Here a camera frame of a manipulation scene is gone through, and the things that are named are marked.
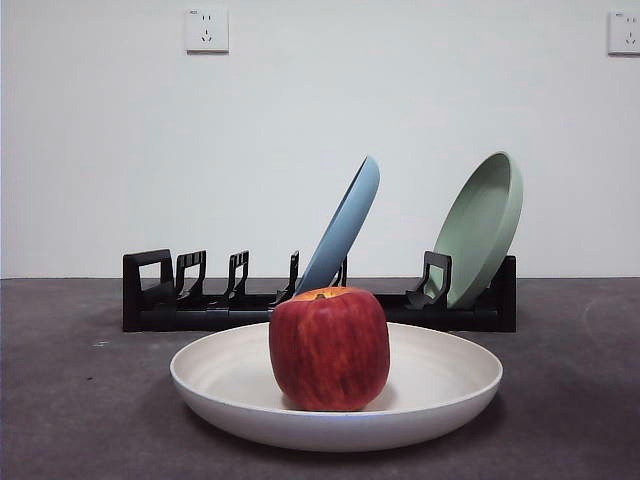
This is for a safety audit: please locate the cream yellow plate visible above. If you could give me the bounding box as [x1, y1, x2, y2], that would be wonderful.
[169, 321, 504, 454]

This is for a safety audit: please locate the black plate rack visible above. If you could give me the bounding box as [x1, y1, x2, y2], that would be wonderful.
[122, 248, 518, 333]

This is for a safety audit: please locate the red apple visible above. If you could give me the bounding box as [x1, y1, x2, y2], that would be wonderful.
[268, 286, 391, 413]

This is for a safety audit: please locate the white wall socket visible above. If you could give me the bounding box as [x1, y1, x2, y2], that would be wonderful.
[607, 10, 640, 56]
[184, 7, 231, 55]

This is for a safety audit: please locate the blue plate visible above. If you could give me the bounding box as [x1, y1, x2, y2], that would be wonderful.
[294, 153, 381, 297]

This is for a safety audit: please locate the green plate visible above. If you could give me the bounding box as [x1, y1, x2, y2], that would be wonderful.
[431, 151, 525, 310]

